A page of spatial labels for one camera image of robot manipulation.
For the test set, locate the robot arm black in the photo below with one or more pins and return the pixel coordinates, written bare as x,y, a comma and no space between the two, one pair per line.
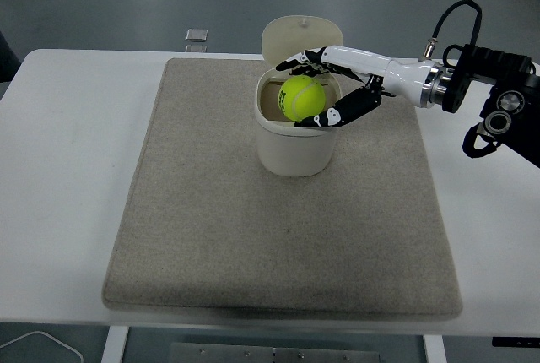
506,63

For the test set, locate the black table control panel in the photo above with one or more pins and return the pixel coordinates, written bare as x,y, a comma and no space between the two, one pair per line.
516,342

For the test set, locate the metal floor plate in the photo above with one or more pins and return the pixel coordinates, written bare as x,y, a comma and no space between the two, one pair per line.
196,48
196,34

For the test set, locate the grey metal plate with screws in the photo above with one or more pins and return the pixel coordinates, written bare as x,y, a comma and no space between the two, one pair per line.
219,354

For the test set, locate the cream lidded bin box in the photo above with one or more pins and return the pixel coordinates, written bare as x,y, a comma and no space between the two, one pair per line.
291,156

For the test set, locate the beige fabric mat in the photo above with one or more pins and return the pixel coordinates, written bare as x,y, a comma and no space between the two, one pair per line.
253,232

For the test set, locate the white table leg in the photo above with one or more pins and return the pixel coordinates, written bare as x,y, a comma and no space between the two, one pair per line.
434,350
114,344

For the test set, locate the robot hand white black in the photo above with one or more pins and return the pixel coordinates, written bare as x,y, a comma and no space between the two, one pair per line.
367,61

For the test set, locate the yellow tennis ball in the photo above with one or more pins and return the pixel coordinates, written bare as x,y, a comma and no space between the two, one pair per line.
301,97

